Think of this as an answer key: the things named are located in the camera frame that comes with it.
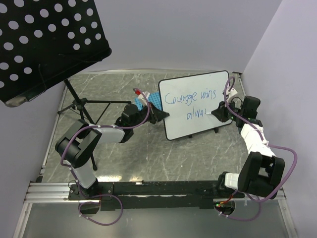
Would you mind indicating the black perforated music stand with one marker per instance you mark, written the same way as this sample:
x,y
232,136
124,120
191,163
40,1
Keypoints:
x,y
44,42

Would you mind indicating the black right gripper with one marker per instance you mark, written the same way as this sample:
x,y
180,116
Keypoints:
x,y
220,112

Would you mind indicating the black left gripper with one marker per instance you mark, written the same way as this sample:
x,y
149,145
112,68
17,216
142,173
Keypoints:
x,y
156,115

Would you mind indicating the aluminium extrusion frame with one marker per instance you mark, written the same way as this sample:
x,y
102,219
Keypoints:
x,y
39,192

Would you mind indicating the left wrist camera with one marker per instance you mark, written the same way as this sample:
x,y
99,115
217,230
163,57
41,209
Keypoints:
x,y
142,96

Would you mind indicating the white whiteboard black frame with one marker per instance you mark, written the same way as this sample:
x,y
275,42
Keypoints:
x,y
187,99

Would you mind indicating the blue studded building plate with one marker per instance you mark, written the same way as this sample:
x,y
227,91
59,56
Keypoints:
x,y
153,98

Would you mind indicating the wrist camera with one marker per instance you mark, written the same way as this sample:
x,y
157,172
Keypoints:
x,y
142,96
230,94

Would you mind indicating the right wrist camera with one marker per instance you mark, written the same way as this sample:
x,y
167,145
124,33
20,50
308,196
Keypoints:
x,y
230,94

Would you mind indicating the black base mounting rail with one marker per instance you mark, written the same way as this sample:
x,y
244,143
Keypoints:
x,y
154,194

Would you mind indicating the black tripod stand legs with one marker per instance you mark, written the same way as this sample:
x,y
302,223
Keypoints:
x,y
79,104

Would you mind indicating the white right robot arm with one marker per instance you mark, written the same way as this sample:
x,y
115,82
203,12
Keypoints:
x,y
262,171

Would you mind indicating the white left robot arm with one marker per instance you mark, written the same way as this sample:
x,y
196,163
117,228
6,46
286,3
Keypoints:
x,y
76,146

